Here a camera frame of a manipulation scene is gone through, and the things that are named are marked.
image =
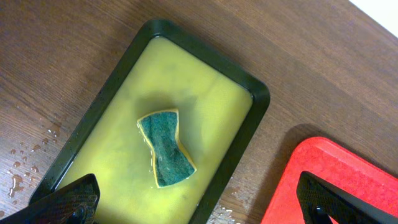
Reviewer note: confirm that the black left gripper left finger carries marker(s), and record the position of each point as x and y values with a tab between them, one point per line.
75	203

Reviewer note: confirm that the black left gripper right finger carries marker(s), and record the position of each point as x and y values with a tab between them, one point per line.
323	202

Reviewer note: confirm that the yellow green scrub sponge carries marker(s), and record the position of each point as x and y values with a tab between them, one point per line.
170	161

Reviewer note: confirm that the red plastic tray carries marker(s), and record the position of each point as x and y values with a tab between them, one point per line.
338	166

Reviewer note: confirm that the black tub of yellow water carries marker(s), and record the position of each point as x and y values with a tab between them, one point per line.
220	106

